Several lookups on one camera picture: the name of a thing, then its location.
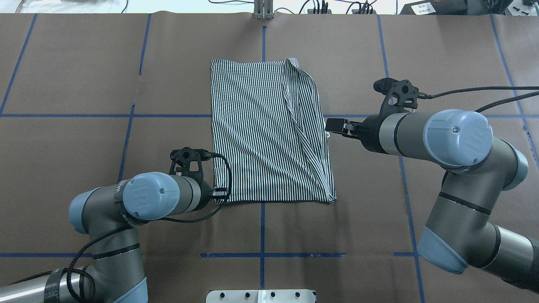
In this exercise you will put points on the brown table cover mat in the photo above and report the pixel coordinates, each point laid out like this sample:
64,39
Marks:
89,100

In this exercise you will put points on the black box with label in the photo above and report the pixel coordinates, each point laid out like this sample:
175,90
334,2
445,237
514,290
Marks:
435,7

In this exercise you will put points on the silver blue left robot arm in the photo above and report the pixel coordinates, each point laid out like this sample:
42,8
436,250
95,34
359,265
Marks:
109,269

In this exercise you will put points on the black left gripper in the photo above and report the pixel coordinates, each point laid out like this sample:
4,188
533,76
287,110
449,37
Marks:
206,192

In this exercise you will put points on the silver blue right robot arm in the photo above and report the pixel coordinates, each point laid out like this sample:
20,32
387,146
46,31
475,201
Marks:
478,167

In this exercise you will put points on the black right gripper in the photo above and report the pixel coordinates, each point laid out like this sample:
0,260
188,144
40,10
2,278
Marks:
370,131

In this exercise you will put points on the blue white striped polo shirt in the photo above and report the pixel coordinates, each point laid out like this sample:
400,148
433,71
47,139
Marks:
267,123

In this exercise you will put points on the aluminium frame foot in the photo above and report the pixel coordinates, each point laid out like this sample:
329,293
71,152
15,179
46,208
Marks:
263,9

